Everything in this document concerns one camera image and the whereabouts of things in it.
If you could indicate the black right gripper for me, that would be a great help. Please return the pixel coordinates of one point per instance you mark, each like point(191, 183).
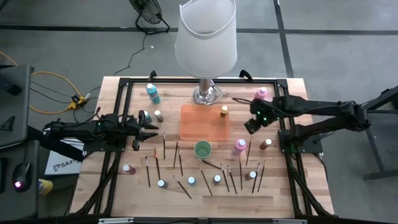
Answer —
point(264, 110)

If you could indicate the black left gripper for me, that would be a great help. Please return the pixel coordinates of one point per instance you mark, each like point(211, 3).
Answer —
point(132, 127)

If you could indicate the teal small paint bottle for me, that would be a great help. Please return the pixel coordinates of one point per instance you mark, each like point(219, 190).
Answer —
point(148, 117)

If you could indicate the large pink paint bottle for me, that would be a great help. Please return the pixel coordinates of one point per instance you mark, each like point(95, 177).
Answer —
point(238, 147)
point(261, 92)

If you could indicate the grey small paint bottle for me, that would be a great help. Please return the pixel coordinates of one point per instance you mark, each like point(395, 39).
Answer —
point(159, 116)

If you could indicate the large teal paint bottle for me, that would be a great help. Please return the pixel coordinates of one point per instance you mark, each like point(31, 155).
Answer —
point(153, 95)

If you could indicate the magenta small paint bottle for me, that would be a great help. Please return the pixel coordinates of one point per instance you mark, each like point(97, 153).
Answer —
point(129, 169)

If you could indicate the dark blue small paint bottle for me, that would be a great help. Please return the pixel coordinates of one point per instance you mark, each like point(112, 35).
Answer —
point(162, 183)

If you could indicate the sky blue small paint bottle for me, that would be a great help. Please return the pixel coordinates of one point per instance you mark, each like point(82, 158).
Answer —
point(191, 181)

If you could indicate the dark brown small paint bottle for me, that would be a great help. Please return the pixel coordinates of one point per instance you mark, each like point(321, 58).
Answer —
point(216, 179)

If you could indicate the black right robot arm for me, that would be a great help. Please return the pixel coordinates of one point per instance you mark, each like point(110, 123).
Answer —
point(326, 109)

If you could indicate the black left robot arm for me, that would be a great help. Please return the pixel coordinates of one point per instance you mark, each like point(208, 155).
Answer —
point(93, 129)

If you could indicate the orange flat tip paint brush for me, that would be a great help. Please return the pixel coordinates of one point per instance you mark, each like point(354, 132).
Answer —
point(158, 165)

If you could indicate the yellow small paint bottle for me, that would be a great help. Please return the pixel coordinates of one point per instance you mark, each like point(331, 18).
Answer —
point(224, 112)

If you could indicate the orange translucent plastic tray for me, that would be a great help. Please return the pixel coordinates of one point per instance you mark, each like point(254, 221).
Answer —
point(199, 124)

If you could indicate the mint green ribbed cup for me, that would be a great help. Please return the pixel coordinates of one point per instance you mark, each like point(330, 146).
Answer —
point(202, 150)

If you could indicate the yellow power plug block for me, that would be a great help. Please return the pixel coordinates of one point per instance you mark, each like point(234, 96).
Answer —
point(76, 102)

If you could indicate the white printed cardboard box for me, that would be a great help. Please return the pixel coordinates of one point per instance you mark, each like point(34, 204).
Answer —
point(63, 165)

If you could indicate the white shade table lamp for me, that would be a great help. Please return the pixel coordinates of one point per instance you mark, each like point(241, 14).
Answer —
point(205, 46)

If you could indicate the yellow can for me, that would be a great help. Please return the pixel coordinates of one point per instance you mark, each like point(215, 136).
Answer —
point(46, 186)

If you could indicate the black metal side table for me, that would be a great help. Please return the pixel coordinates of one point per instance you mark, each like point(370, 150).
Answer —
point(375, 149)

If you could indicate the black floor fan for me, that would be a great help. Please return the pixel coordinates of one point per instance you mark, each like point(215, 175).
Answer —
point(146, 11)

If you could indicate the dark grey desk panel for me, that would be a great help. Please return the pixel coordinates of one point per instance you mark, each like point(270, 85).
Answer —
point(18, 105)

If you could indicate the black computer mouse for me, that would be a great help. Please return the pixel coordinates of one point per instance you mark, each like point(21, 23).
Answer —
point(21, 175)

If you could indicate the dark grey side desk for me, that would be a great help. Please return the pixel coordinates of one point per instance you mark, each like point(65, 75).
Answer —
point(18, 205)

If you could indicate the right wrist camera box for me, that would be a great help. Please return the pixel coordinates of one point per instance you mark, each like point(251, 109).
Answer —
point(251, 127)

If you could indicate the black frame clamp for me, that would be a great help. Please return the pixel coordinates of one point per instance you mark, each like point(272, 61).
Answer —
point(245, 74)
point(152, 74)

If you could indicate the silver aluminium rail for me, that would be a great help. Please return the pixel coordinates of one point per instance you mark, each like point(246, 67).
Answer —
point(116, 220)
point(289, 221)

